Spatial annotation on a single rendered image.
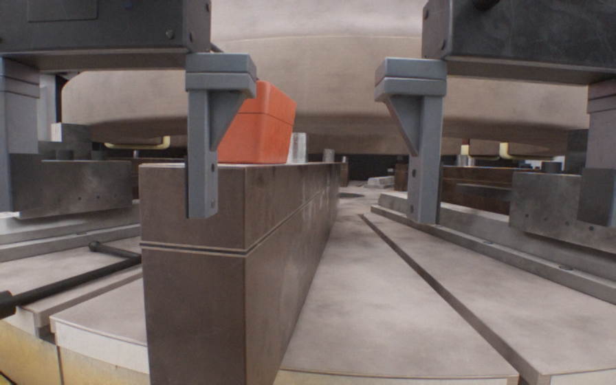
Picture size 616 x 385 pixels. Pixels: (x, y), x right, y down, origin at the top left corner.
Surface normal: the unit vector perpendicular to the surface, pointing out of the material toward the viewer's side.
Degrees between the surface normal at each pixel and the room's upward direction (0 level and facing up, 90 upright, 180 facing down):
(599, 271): 90
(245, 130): 97
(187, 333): 90
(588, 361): 0
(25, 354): 90
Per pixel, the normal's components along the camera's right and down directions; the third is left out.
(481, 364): 0.03, -0.99
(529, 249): -0.97, 0.00
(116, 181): 0.85, 0.07
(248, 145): -0.20, 0.21
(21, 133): 1.00, 0.03
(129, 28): 0.00, 0.11
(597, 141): -1.00, -0.03
